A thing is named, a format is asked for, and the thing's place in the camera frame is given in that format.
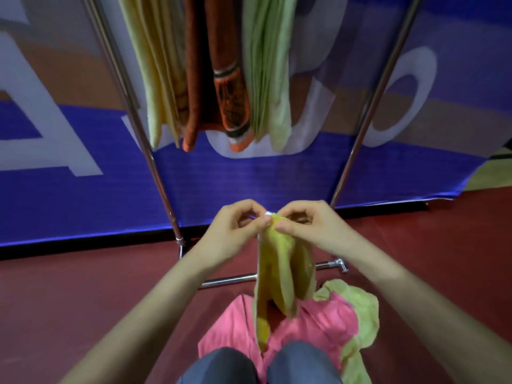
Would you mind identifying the chrome metal rack frame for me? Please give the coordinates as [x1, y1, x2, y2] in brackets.
[79, 0, 426, 291]

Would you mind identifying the person's left forearm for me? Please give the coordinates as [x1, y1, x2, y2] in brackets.
[60, 250, 211, 384]

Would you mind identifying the bright yellow towel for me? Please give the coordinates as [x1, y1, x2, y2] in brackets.
[254, 213, 317, 353]

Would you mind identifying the pale yellow striped towel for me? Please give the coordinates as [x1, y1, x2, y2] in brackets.
[117, 0, 191, 149]

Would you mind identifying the person's right forearm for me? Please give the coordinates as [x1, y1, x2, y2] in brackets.
[346, 234, 512, 384]

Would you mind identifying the orange towel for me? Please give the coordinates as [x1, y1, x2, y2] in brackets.
[182, 0, 255, 153]

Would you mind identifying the light green towel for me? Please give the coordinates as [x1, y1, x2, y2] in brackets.
[242, 0, 300, 153]

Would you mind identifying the person's right hand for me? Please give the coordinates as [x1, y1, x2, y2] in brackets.
[274, 200, 364, 261]

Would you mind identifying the blue printed banner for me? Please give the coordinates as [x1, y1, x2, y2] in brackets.
[0, 0, 512, 247]

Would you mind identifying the pink towel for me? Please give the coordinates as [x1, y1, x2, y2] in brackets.
[198, 291, 360, 384]

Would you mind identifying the person's left hand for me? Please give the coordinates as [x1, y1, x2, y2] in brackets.
[191, 198, 274, 271]

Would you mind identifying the pale yellow-green towel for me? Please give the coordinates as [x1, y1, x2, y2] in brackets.
[313, 278, 380, 384]

